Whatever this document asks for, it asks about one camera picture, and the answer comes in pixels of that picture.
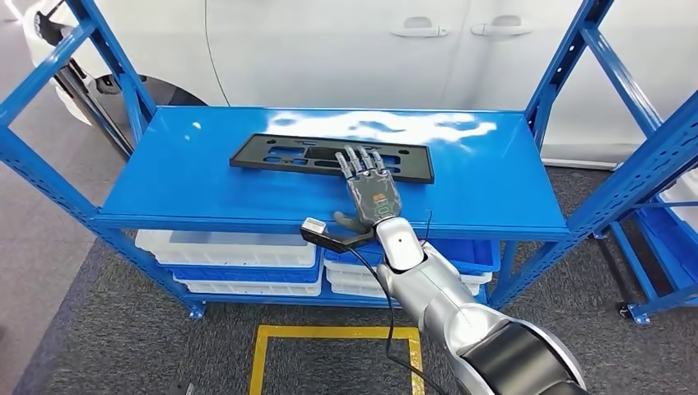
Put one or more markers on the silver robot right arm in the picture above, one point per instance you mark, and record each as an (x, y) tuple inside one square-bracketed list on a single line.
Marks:
[(436, 289)]

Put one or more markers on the grey metal bar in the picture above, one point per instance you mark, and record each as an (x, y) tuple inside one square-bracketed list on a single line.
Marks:
[(93, 103)]

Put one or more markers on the blue plastic bin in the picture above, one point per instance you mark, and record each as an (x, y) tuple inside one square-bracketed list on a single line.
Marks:
[(671, 245), (245, 274), (469, 256)]

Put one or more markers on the blue wheeled shelf rack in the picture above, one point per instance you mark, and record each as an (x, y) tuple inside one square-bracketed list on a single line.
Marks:
[(635, 272)]

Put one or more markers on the black plastic frame part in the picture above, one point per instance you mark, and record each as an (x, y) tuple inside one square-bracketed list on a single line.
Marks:
[(261, 158)]

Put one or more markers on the clear white plastic bin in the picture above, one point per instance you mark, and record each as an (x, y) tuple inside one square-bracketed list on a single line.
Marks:
[(229, 251)]

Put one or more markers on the white car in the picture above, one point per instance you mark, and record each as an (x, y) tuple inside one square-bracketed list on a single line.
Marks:
[(327, 54)]

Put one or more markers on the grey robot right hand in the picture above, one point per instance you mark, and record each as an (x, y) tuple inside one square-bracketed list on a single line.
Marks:
[(373, 196)]

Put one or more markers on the blue metal shelf rack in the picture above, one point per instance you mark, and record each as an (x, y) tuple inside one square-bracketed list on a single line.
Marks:
[(218, 185)]

